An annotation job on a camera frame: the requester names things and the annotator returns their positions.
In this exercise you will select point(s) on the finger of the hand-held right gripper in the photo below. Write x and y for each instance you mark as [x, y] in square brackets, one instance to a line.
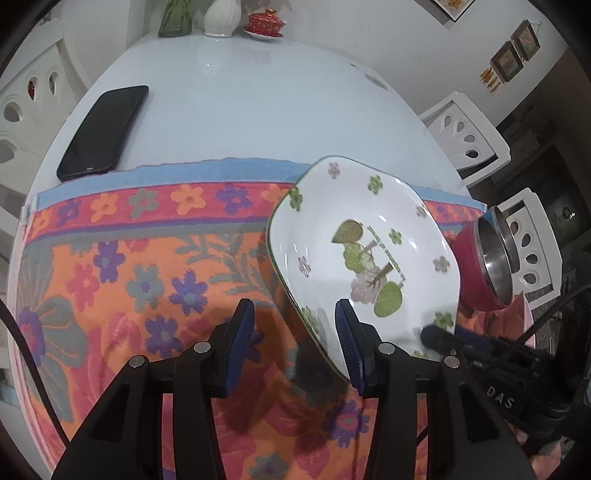
[438, 337]

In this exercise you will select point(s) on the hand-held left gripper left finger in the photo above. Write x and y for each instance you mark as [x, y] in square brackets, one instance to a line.
[242, 341]

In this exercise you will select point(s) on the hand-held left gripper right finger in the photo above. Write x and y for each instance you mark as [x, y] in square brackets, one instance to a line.
[348, 341]

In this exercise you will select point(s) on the red bowl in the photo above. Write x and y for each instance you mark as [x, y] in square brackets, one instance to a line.
[466, 267]

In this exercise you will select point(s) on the white floral plate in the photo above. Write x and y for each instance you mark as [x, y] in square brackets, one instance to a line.
[369, 221]

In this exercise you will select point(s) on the orange floral towel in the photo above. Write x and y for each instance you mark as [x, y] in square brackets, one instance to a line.
[138, 258]

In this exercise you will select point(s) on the white chair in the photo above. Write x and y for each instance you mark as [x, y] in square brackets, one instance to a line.
[41, 106]
[489, 138]
[540, 221]

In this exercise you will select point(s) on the dark wooden cabinet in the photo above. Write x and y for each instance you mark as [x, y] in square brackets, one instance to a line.
[554, 138]

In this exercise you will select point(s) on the black smartphone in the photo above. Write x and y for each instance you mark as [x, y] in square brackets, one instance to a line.
[101, 134]

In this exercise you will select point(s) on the grey floral coaster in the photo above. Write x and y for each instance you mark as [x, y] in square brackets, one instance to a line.
[376, 81]

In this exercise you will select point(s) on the orange hanging ornaments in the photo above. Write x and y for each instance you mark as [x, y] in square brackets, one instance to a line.
[489, 78]

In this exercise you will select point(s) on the red lidded teacup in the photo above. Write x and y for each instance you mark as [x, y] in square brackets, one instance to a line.
[267, 21]

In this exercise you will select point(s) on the white ribbed vase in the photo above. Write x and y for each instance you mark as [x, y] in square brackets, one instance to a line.
[221, 18]

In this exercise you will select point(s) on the green glass vase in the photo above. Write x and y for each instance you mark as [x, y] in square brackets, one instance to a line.
[175, 18]

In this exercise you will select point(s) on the brown picture frame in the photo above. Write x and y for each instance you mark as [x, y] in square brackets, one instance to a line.
[506, 61]
[526, 39]

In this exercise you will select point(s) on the white picture frame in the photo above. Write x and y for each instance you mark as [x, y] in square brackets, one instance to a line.
[455, 5]

